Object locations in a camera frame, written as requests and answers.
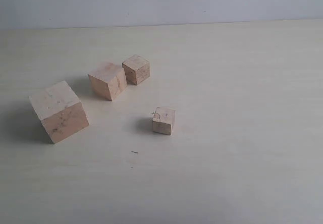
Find smallest wooden cube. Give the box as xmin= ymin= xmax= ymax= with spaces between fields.
xmin=152 ymin=107 xmax=176 ymax=135

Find third largest wooden cube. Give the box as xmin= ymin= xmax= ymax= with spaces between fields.
xmin=122 ymin=54 xmax=150 ymax=85

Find second largest wooden cube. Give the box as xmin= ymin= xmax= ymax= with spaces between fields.
xmin=88 ymin=63 xmax=127 ymax=101

